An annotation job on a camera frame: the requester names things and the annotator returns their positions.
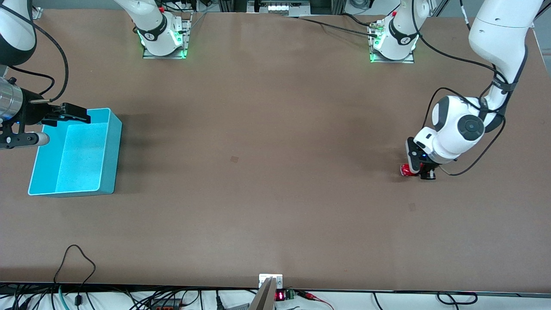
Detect blue plastic box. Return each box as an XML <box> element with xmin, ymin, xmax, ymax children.
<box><xmin>28</xmin><ymin>108</ymin><xmax>123</xmax><ymax>198</ymax></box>

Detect lit equipment rack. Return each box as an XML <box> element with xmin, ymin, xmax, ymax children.
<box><xmin>247</xmin><ymin>0</ymin><xmax>311</xmax><ymax>14</ymax></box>

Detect black connector block orange levers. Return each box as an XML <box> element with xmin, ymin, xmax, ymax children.
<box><xmin>149</xmin><ymin>298</ymin><xmax>181</xmax><ymax>310</ymax></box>

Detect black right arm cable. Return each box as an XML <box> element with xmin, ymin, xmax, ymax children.
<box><xmin>0</xmin><ymin>3</ymin><xmax>70</xmax><ymax>104</ymax></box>

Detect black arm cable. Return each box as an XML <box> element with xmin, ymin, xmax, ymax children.
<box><xmin>411</xmin><ymin>0</ymin><xmax>531</xmax><ymax>177</ymax></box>
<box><xmin>0</xmin><ymin>3</ymin><xmax>70</xmax><ymax>104</ymax></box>

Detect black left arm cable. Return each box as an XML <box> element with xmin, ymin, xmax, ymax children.
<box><xmin>411</xmin><ymin>0</ymin><xmax>531</xmax><ymax>177</ymax></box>

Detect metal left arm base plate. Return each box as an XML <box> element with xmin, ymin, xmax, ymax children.
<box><xmin>369</xmin><ymin>21</ymin><xmax>415</xmax><ymax>64</ymax></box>

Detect black oval cable loop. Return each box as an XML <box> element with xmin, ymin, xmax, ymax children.
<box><xmin>436</xmin><ymin>291</ymin><xmax>479</xmax><ymax>306</ymax></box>

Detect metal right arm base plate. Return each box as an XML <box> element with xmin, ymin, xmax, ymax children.
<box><xmin>142</xmin><ymin>12</ymin><xmax>192</xmax><ymax>60</ymax></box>

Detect black cable across table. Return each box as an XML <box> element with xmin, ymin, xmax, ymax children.
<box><xmin>282</xmin><ymin>13</ymin><xmax>382</xmax><ymax>39</ymax></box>

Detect thin black looped cable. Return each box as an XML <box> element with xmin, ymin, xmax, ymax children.
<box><xmin>53</xmin><ymin>244</ymin><xmax>96</xmax><ymax>307</ymax></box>

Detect red wire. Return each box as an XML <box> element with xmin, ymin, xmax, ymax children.
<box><xmin>297</xmin><ymin>290</ymin><xmax>334</xmax><ymax>310</ymax></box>

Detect white mount bracket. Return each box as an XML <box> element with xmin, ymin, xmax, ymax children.
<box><xmin>259</xmin><ymin>274</ymin><xmax>284</xmax><ymax>289</ymax></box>

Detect metal camera mount pole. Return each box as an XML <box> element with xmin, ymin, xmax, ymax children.
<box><xmin>248</xmin><ymin>277</ymin><xmax>277</xmax><ymax>310</ymax></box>

